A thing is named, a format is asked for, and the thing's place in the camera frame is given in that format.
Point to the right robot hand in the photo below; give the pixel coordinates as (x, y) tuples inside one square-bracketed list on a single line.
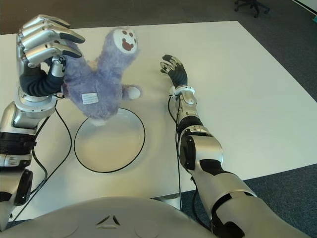
[(179, 75)]

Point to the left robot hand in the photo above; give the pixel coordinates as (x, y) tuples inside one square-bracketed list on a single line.
[(37, 49)]

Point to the purple plush bunny doll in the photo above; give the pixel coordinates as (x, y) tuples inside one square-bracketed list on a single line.
[(99, 84)]

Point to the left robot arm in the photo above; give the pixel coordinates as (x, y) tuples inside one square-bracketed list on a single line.
[(15, 116)]

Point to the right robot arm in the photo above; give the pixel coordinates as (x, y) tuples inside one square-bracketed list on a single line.
[(208, 148)]

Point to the white plate black rim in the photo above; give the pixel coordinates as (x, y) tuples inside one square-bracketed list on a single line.
[(109, 151)]

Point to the black office chair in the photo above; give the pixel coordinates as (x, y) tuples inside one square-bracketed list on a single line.
[(252, 6)]

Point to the silver table base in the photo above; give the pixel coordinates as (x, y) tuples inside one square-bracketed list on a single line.
[(171, 198)]

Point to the grey robot torso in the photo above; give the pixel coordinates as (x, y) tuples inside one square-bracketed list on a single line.
[(106, 218)]

